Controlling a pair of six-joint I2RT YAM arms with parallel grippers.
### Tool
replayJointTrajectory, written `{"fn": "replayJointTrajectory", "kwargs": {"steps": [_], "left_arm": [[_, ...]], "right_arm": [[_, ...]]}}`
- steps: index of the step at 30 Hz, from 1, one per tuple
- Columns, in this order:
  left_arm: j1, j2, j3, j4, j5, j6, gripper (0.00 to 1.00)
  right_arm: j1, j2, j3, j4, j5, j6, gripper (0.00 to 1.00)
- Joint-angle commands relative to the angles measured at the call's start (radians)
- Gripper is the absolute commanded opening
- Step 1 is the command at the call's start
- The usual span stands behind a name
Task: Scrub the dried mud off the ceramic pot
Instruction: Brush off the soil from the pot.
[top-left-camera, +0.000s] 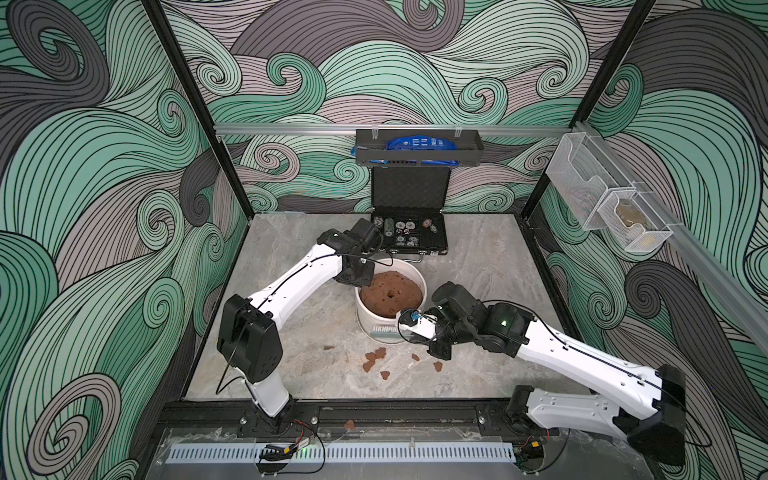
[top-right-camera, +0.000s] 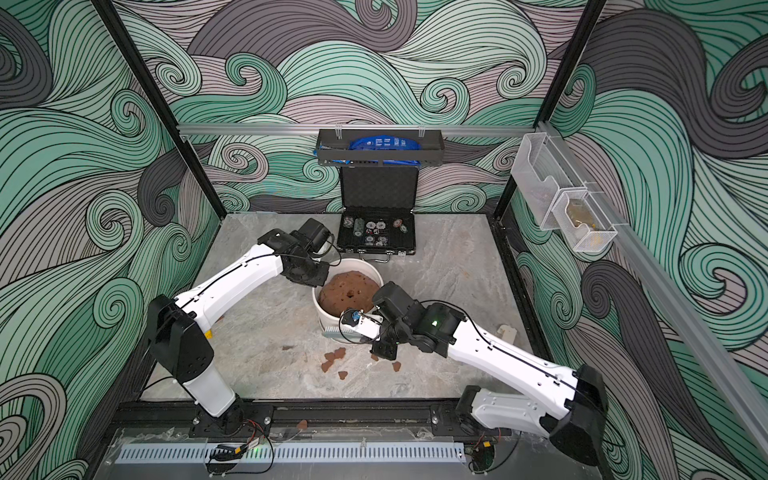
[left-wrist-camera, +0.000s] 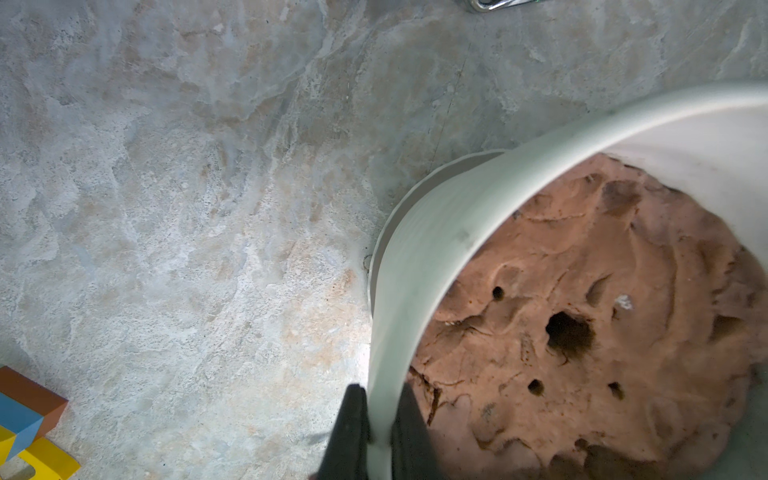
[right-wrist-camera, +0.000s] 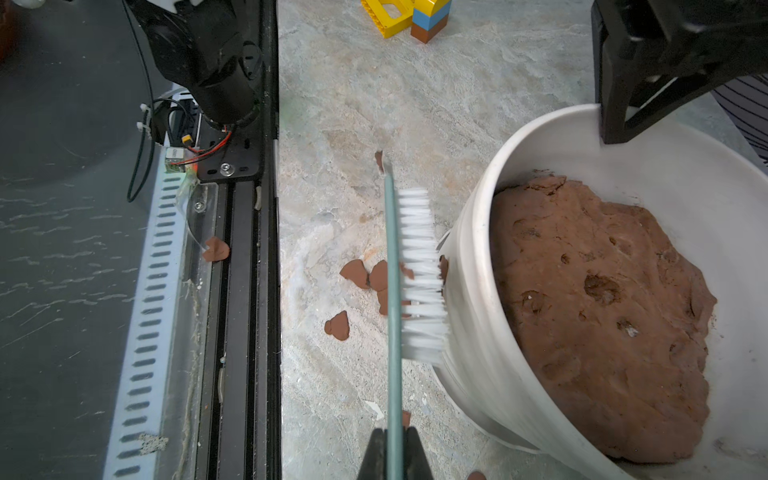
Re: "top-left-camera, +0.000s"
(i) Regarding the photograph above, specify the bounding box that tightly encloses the white ceramic pot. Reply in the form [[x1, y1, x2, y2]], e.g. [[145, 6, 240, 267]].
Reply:
[[355, 259, 428, 344]]

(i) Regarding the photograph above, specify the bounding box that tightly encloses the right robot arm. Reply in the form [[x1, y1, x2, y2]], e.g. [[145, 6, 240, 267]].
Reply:
[[399, 282, 687, 466]]

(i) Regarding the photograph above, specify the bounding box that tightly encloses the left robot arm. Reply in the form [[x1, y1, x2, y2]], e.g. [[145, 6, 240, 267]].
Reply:
[[216, 219, 384, 423]]

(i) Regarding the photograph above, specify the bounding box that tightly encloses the brown mud in pot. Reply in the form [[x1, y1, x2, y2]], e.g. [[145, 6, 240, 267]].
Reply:
[[359, 271, 423, 318]]

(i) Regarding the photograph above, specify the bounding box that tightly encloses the black poker chip case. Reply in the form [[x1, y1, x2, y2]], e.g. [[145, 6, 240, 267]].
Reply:
[[371, 166, 451, 256]]

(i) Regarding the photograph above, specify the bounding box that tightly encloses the blue item in tray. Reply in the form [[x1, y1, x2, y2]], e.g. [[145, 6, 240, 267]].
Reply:
[[386, 135, 460, 167]]

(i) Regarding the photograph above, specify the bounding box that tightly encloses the small clear plastic bin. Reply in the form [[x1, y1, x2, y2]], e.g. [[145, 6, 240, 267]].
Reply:
[[597, 188, 673, 254]]

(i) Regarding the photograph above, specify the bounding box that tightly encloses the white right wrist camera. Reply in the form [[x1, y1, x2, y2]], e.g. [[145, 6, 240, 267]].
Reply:
[[397, 309, 437, 343]]

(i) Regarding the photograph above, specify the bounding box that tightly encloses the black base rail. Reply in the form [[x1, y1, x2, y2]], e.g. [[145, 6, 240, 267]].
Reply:
[[153, 398, 560, 443]]

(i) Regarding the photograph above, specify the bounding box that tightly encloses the black wall shelf tray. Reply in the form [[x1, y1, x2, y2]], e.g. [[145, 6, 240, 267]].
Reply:
[[351, 127, 485, 168]]

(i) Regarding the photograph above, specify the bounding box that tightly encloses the white perforated cable duct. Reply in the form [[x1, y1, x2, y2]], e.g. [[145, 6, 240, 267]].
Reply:
[[165, 441, 515, 465]]

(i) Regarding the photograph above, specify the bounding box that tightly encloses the aluminium wall rail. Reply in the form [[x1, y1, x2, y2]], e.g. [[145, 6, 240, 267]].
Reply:
[[213, 122, 571, 139]]

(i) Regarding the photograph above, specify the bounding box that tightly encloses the clear plastic wall bin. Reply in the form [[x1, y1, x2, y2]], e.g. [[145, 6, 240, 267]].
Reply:
[[545, 132, 620, 231]]

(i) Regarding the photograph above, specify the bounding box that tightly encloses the side aluminium rail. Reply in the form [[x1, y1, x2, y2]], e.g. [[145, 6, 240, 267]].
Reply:
[[572, 121, 767, 352]]

